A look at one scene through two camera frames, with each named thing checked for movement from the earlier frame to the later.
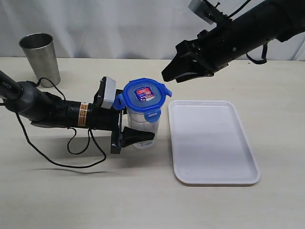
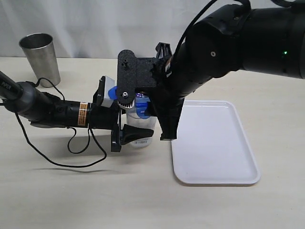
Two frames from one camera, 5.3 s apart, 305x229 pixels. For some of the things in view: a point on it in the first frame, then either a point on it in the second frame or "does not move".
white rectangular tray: x=210 y=145 does not move
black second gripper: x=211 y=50 to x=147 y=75
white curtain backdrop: x=118 y=29 does not move
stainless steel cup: x=39 y=49 does not move
